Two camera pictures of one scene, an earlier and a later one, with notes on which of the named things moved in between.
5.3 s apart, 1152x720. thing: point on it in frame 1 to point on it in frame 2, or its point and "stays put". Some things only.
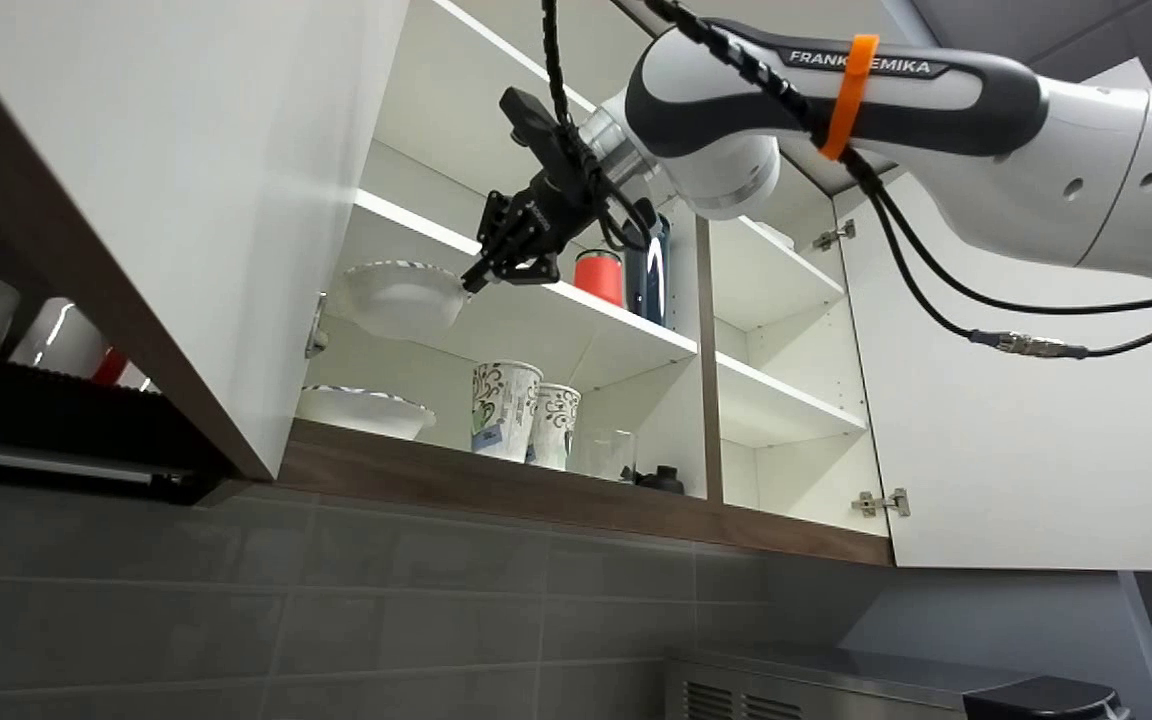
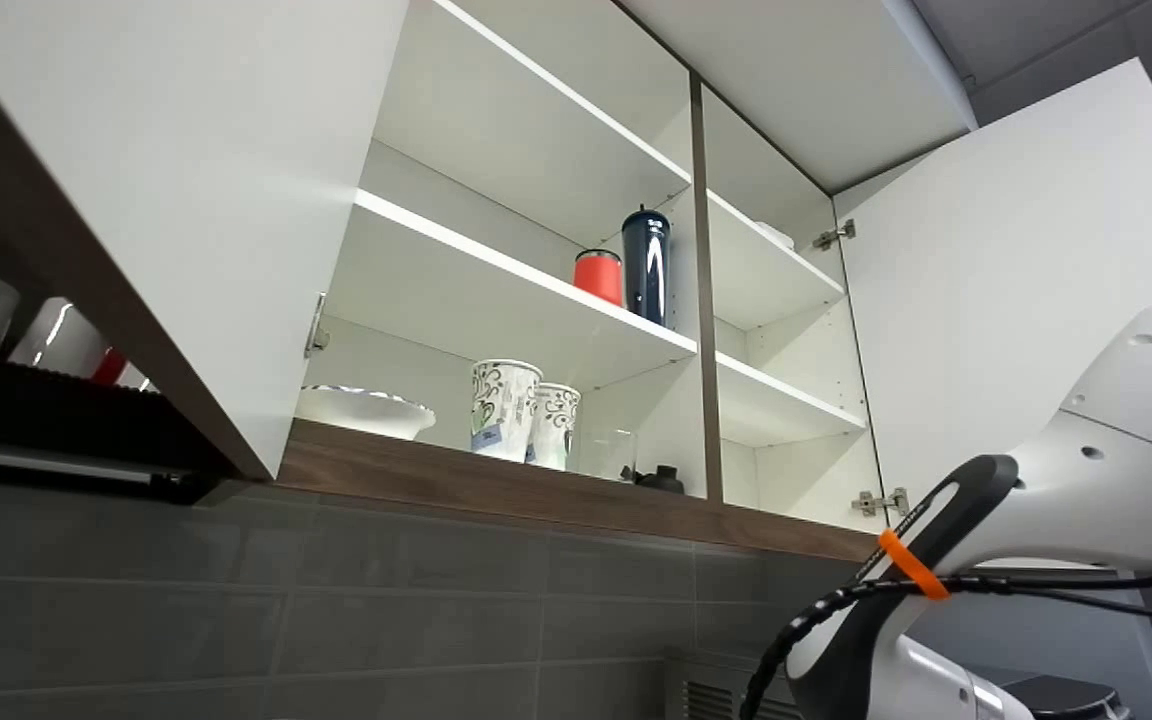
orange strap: x=861 y=65 to x=929 y=578
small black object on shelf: x=666 y=476 stays put
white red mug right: x=60 y=337 stays put
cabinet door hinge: x=870 y=503 stays put
